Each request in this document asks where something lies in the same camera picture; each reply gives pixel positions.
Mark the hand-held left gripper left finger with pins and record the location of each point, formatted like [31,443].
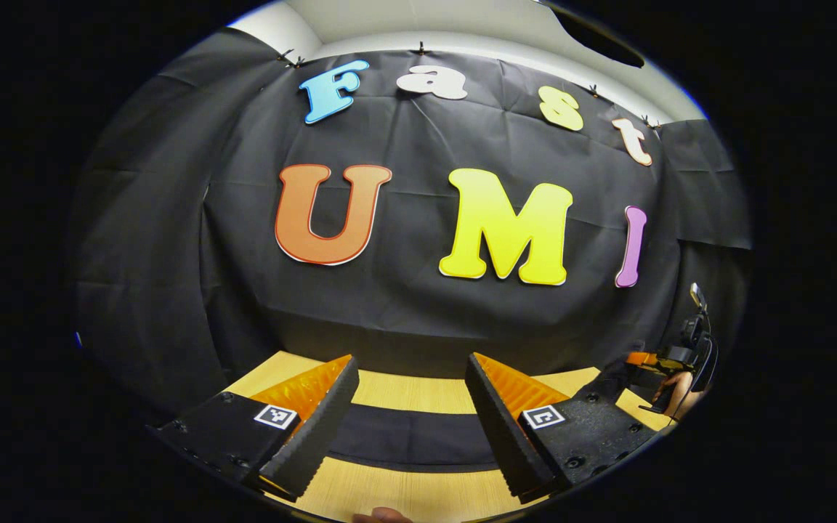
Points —
[320,428]

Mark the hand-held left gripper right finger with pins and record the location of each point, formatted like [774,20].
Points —
[502,428]

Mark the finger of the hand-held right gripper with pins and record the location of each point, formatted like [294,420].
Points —
[644,359]

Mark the dark blue jeans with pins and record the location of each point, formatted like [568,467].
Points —
[411,436]

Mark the black backdrop cloth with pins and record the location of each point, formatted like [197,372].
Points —
[404,145]

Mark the row of black backdrop clips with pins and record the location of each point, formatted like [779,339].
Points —
[422,49]

